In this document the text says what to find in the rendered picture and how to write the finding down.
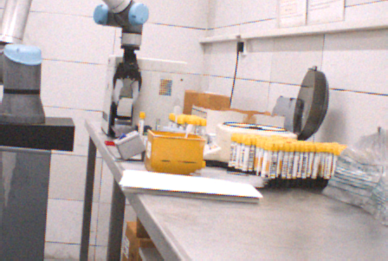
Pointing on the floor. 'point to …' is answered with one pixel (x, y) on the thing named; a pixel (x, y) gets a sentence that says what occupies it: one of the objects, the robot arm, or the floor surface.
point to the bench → (232, 221)
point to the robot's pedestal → (23, 202)
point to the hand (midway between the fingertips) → (125, 102)
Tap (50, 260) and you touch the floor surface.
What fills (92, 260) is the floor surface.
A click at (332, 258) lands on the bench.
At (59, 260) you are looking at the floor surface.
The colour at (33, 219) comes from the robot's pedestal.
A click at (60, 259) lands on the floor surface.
